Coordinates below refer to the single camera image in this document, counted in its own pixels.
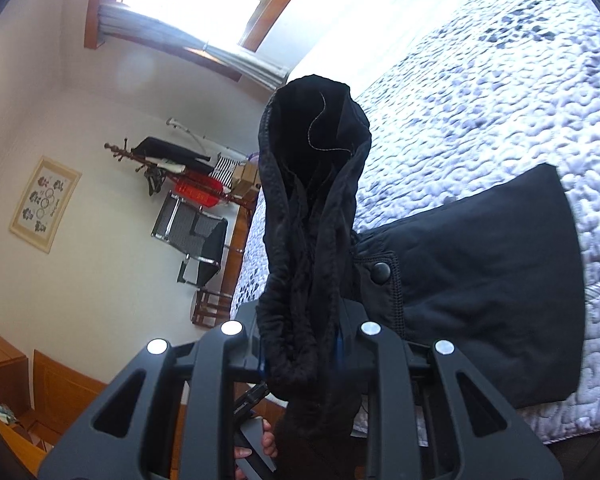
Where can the framed wall picture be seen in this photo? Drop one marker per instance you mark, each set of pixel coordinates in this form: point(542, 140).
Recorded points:
point(45, 202)

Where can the black quilted coat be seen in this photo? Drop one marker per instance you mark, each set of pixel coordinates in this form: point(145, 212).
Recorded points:
point(480, 285)

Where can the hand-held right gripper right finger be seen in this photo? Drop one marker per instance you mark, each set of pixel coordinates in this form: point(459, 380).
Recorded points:
point(352, 345)

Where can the person's left hand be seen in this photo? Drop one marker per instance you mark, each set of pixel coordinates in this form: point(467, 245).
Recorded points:
point(271, 440)

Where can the purple bag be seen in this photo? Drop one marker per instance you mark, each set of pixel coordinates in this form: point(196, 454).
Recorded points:
point(254, 158)

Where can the wide wooden framed window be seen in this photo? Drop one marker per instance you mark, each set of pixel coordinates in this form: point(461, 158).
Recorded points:
point(267, 17)

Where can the cardboard box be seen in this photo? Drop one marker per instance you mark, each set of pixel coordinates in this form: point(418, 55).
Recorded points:
point(245, 180)

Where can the grey quilted blanket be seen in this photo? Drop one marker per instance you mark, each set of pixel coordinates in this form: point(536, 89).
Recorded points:
point(480, 85)

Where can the wooden coat rack with clothes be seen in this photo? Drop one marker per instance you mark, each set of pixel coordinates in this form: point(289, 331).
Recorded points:
point(165, 150)

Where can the grey pleated curtain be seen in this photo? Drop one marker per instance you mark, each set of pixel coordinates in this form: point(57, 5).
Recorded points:
point(180, 35)

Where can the light wooden cabinet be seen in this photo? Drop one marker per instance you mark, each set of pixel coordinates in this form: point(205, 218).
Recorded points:
point(60, 390)

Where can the red plastic basket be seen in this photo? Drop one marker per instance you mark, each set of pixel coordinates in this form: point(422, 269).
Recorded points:
point(200, 192)

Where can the black mesh chair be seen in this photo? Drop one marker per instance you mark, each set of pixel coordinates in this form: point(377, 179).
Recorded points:
point(205, 240)

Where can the wooden stool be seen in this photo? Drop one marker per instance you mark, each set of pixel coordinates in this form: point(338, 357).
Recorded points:
point(207, 305)

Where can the black and white striped cloth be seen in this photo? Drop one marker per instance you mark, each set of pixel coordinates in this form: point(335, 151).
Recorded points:
point(225, 172)

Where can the bed mattress with grey sheet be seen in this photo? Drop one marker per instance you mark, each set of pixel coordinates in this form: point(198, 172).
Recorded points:
point(380, 10)

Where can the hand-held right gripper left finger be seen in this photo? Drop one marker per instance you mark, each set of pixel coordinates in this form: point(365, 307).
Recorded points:
point(245, 345)

